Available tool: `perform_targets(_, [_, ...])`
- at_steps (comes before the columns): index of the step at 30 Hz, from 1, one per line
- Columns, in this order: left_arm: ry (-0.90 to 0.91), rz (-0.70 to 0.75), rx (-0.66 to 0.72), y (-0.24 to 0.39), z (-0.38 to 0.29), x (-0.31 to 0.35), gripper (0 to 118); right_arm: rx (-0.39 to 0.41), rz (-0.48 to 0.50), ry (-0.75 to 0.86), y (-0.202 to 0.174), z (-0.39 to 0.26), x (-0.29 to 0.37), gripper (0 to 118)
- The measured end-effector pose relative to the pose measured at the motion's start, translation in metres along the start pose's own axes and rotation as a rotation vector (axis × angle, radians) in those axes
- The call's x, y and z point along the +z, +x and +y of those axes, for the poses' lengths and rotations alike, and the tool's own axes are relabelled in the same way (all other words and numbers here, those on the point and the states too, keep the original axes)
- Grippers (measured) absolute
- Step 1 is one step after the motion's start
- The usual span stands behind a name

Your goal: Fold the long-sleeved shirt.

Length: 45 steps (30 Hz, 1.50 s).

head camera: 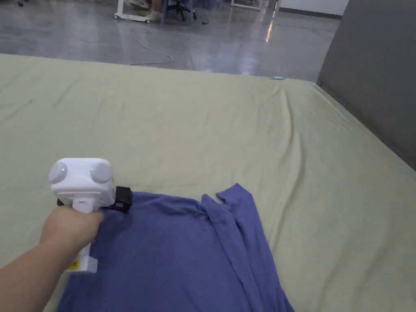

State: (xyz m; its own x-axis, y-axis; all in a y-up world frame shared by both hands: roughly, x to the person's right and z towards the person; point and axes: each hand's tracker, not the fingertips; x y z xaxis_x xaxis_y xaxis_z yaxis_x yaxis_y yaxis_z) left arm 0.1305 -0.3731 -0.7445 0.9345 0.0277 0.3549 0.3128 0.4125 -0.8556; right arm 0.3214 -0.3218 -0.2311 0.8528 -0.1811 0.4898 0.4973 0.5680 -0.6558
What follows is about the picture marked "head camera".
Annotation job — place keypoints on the bed with pale green sheet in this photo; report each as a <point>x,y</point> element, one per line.
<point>195,130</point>

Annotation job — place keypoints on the white desk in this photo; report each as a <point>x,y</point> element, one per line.
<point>131,13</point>

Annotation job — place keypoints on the grey padded headboard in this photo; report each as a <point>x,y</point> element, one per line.
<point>373,71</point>

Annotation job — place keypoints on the person's left hand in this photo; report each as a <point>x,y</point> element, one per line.
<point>70,229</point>

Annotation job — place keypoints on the person's left forearm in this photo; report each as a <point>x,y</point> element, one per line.
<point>27,276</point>

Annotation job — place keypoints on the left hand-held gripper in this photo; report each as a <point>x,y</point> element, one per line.
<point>79,182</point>

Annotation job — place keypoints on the blue shirt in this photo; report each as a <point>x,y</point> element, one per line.
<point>169,253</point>

